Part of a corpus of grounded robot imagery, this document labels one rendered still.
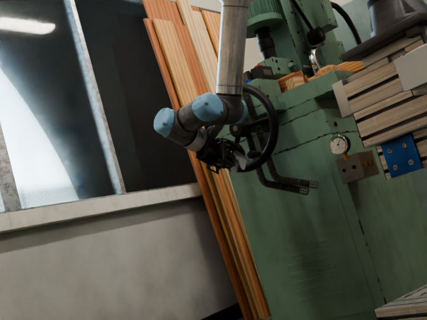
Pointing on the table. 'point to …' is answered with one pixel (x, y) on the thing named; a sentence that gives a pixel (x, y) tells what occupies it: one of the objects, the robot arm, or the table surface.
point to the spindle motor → (263, 16)
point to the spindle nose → (265, 42)
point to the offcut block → (294, 82)
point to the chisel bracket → (278, 66)
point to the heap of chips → (328, 70)
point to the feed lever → (317, 35)
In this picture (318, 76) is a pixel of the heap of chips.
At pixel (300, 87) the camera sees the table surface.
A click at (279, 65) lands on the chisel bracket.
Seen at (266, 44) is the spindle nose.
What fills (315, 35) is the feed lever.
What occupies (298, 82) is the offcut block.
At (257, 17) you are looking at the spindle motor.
